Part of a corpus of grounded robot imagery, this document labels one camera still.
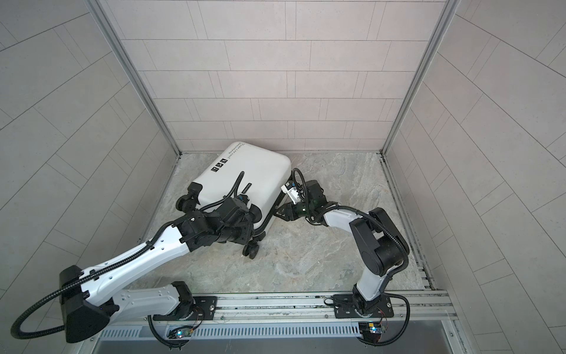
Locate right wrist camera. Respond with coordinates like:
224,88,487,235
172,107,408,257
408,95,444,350
281,181,302,205

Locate right aluminium corner post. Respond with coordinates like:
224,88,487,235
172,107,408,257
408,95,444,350
380,0,459,156

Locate aluminium mounting rail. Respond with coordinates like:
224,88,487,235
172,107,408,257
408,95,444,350
112,286,457,325

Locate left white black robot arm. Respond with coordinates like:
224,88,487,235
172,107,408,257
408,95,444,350
10,170,278,343

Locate aluminium corner post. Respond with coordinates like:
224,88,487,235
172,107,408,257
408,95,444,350
380,0,459,156
85,0,182,159

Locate right green circuit board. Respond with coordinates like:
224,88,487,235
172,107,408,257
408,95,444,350
358,322,386,343

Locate green circuit board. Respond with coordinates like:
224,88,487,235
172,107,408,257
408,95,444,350
167,326,194,339
358,322,386,343

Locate left green circuit board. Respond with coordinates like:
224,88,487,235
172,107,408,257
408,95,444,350
167,326,194,339

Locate left aluminium corner post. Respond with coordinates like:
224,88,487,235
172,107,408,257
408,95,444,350
85,0,182,159

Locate white black-lined carry-on suitcase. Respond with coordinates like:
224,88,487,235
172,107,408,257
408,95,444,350
175,142,291,258

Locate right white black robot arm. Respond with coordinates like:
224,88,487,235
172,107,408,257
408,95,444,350
274,168,411,347

